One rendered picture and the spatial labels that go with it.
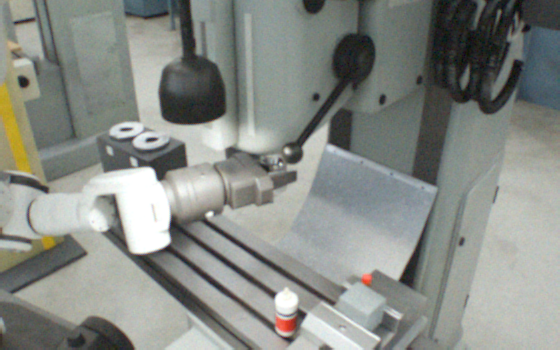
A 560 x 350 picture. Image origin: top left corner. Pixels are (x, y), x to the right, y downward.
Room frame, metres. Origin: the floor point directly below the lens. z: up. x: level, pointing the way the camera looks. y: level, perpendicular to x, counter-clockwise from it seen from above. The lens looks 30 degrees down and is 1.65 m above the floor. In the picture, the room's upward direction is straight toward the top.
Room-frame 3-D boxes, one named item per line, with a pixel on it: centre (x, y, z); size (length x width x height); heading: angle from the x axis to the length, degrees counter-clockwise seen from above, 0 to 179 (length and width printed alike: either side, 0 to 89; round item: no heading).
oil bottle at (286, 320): (0.58, -0.01, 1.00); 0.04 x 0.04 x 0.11
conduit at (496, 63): (0.73, -0.32, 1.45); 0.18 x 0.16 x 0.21; 137
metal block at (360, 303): (0.53, -0.14, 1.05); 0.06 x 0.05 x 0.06; 46
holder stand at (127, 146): (1.01, 0.36, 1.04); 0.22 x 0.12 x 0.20; 54
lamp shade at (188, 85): (0.45, 0.09, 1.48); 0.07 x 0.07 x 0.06
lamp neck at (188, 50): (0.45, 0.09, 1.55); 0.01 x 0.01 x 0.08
